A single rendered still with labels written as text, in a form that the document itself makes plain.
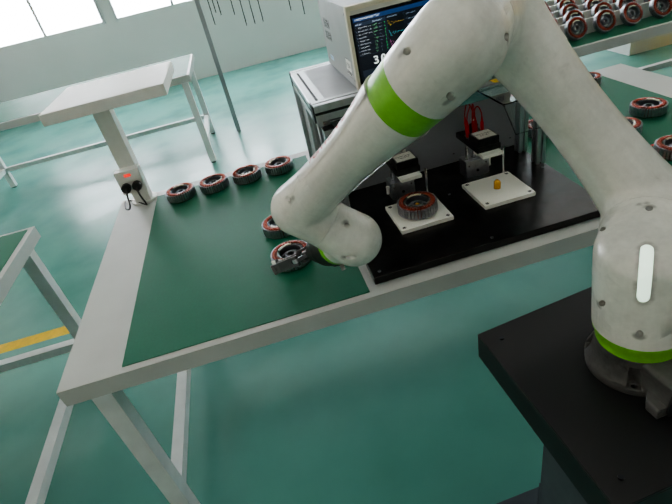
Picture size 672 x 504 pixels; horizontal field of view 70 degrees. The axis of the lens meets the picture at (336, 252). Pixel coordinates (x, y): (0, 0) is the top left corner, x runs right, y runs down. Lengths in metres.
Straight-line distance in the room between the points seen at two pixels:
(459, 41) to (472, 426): 1.42
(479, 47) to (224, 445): 1.66
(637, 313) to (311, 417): 1.37
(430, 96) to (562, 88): 0.23
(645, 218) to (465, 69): 0.34
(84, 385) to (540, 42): 1.14
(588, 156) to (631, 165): 0.06
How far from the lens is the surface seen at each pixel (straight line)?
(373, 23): 1.33
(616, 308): 0.77
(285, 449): 1.87
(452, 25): 0.62
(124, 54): 7.74
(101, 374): 1.27
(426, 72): 0.63
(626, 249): 0.74
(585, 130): 0.82
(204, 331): 1.22
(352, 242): 0.91
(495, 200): 1.41
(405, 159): 1.37
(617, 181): 0.85
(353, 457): 1.79
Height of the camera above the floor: 1.50
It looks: 34 degrees down
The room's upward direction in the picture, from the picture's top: 14 degrees counter-clockwise
